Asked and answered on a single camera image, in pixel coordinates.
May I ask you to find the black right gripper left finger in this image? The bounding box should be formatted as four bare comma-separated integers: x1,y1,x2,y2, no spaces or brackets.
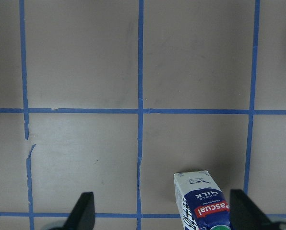
63,192,95,230

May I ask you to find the Pascual milk carton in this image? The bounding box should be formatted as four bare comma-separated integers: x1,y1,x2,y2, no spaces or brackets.
174,171,232,230

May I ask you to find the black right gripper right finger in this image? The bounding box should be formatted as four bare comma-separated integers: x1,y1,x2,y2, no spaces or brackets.
230,189,278,230

